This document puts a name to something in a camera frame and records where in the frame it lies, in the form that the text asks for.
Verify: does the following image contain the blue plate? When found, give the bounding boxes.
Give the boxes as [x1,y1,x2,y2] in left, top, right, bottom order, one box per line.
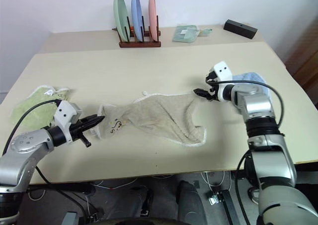
[130,0,145,43]

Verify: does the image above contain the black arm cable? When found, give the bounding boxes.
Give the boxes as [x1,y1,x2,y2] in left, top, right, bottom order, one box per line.
[205,76,284,130]
[1,99,63,156]

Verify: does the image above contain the small pale green loop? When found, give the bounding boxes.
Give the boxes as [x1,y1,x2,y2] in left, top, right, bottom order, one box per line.
[198,27,214,36]

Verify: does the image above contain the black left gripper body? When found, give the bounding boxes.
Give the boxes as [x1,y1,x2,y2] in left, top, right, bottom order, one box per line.
[69,119,92,149]

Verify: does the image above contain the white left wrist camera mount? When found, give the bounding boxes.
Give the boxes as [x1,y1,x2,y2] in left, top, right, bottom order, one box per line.
[53,100,82,144]

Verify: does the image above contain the white floor cable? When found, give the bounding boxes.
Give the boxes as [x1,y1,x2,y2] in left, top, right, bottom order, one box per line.
[200,171,233,193]

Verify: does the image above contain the dark rounded shape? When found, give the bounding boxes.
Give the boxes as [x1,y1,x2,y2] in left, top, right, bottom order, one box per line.
[176,180,208,225]

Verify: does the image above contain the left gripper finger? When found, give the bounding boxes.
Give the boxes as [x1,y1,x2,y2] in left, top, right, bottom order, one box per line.
[81,120,103,132]
[81,114,105,125]

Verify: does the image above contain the light blue towel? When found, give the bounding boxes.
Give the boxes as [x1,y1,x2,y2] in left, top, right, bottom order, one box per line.
[230,71,274,104]

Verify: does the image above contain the black metal bar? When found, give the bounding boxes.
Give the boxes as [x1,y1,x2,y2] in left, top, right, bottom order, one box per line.
[218,189,240,225]

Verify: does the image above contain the pink plate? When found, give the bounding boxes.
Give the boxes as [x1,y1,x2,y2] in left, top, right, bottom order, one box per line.
[148,0,159,43]

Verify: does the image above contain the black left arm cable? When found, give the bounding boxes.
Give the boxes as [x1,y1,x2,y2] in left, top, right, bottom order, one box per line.
[1,99,63,156]

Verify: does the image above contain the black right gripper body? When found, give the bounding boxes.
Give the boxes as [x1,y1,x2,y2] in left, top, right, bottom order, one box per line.
[205,70,220,102]

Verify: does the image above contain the green plate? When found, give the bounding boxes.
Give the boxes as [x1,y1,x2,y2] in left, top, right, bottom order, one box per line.
[113,0,131,43]

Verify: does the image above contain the folded pale green towel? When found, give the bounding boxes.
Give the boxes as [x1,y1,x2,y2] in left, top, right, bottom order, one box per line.
[172,24,200,44]

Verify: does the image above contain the black rectangular box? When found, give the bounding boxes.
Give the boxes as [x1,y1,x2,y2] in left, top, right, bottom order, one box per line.
[223,18,258,40]

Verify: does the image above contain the crumpled green towel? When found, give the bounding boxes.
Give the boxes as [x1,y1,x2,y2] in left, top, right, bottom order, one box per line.
[9,85,73,131]

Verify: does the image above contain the beige towel with embroidery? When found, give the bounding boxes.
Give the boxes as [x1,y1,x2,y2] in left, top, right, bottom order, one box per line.
[95,90,207,148]

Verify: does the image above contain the dark wooden plate rack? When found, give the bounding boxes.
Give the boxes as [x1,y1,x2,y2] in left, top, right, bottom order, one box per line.
[111,15,162,49]

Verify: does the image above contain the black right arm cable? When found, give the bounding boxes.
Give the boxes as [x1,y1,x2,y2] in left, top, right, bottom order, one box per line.
[205,76,284,130]

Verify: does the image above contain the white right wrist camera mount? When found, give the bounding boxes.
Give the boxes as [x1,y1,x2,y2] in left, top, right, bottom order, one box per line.
[213,60,234,102]

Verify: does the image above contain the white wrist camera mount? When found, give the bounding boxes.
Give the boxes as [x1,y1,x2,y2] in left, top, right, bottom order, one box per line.
[213,60,234,102]
[53,100,82,144]

